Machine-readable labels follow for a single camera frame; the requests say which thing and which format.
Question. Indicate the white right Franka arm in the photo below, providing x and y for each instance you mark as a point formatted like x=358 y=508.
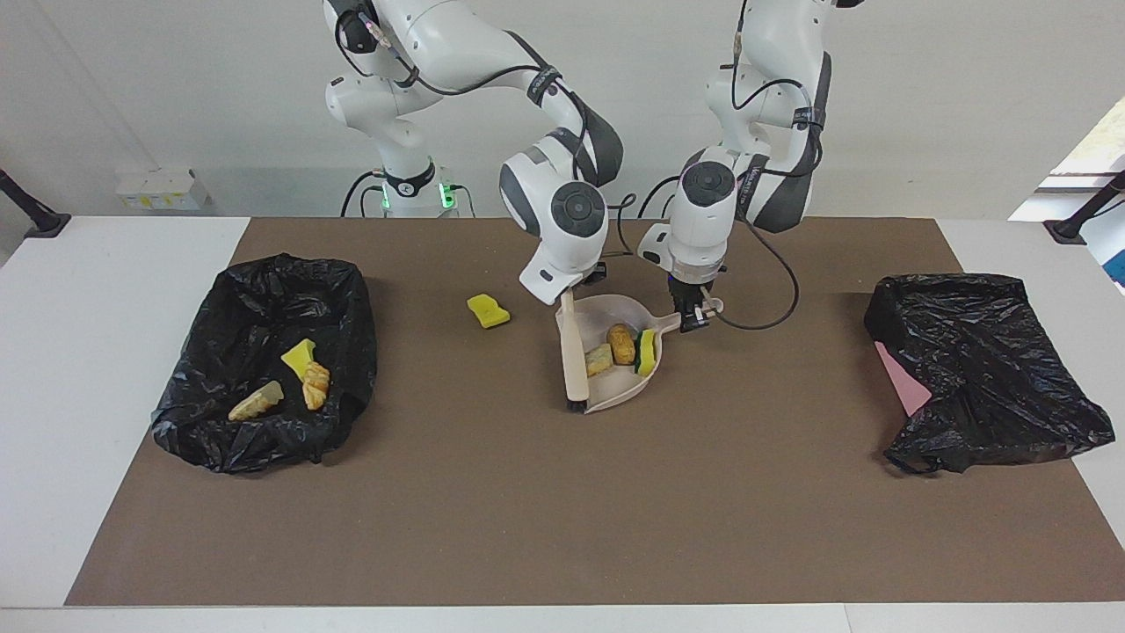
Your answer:
x=439 y=35

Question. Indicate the black camera stand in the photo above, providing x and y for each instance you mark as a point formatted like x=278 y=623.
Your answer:
x=1068 y=230
x=44 y=221

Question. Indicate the brown table mat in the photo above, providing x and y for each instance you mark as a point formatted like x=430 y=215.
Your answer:
x=562 y=545

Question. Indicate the orange striped foam chunk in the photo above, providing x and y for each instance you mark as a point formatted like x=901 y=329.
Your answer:
x=316 y=387

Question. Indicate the brown potato-shaped foam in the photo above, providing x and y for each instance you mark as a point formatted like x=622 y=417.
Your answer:
x=621 y=345

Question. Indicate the beige hand brush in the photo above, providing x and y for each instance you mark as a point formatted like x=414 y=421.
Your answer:
x=573 y=352

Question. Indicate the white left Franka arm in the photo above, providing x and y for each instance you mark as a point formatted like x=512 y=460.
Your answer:
x=699 y=239

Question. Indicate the pink plastic bin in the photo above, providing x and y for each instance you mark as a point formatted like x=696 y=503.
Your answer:
x=905 y=387

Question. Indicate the black plastic trash bag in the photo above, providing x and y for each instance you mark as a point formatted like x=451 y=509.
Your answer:
x=984 y=369
x=220 y=308

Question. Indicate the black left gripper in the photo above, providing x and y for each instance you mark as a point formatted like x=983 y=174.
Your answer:
x=693 y=292

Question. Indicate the pale green foam chunk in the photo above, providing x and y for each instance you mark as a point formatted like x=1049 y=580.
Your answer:
x=255 y=403

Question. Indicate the beige plastic dustpan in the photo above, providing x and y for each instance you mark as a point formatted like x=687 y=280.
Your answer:
x=606 y=308

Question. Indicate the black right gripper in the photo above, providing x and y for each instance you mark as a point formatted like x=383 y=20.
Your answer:
x=593 y=274

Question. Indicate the white wall socket box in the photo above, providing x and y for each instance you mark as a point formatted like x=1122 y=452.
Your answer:
x=163 y=189

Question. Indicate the pale beige foam chunk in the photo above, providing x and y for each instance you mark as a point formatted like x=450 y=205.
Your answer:
x=599 y=360

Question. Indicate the yellow sponge piece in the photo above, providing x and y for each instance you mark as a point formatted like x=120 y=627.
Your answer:
x=648 y=352
x=299 y=356
x=488 y=310

